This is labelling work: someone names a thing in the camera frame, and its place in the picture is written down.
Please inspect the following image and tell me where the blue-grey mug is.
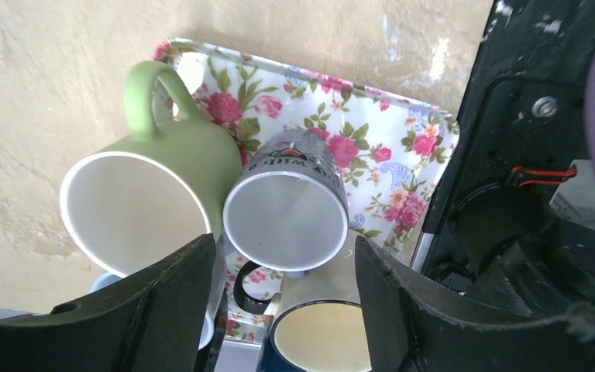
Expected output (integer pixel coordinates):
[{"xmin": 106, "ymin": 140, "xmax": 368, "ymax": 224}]
[{"xmin": 223, "ymin": 129, "xmax": 349, "ymax": 272}]

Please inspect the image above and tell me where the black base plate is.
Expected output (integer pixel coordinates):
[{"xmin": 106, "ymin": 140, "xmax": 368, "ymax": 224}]
[{"xmin": 411, "ymin": 1, "xmax": 595, "ymax": 318}]

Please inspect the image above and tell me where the dark blue mug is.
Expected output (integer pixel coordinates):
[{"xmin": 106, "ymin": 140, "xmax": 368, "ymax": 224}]
[{"xmin": 256, "ymin": 301, "xmax": 372, "ymax": 371}]

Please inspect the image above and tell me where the light grey footed mug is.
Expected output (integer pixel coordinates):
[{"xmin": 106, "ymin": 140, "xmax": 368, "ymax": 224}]
[{"xmin": 89, "ymin": 241, "xmax": 229, "ymax": 353}]

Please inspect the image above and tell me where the floral tray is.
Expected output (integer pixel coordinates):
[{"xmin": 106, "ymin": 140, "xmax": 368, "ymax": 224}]
[{"xmin": 153, "ymin": 37, "xmax": 461, "ymax": 344}]

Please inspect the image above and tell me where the green mug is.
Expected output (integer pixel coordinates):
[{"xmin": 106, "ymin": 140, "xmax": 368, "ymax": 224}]
[{"xmin": 60, "ymin": 61, "xmax": 242, "ymax": 277}]

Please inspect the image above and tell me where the cream mug black handle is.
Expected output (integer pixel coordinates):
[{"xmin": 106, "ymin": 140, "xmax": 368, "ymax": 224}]
[{"xmin": 232, "ymin": 228, "xmax": 373, "ymax": 372}]

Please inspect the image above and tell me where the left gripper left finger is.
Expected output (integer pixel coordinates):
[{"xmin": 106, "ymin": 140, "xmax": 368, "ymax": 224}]
[{"xmin": 0, "ymin": 234, "xmax": 217, "ymax": 371}]

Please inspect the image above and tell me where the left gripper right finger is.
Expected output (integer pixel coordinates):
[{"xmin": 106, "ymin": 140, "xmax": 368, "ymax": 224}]
[{"xmin": 355, "ymin": 236, "xmax": 595, "ymax": 371}]

